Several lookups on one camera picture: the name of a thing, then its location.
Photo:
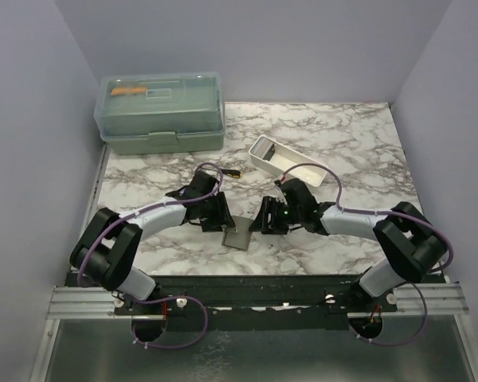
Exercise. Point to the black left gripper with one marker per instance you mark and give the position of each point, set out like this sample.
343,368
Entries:
222,216

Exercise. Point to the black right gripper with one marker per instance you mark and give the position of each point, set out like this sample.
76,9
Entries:
270,204

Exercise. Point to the beige card holder wallet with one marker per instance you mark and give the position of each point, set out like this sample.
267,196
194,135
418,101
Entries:
239,236

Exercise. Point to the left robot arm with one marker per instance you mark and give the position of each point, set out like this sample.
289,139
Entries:
106,250

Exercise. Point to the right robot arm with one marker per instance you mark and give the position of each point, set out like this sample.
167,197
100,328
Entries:
411,245

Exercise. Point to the white rectangular card tray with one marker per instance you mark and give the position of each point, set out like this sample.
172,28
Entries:
274,158

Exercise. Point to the black yellow marker pen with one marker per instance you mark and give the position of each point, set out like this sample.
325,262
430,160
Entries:
232,173

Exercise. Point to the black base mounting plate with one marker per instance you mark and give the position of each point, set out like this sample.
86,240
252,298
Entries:
259,303

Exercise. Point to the green plastic storage box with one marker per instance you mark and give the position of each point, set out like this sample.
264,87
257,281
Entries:
181,112

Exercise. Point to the orange item inside box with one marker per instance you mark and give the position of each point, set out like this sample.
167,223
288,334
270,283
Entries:
126,91

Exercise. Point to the aluminium rail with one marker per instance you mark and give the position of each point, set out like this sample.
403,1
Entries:
68,303

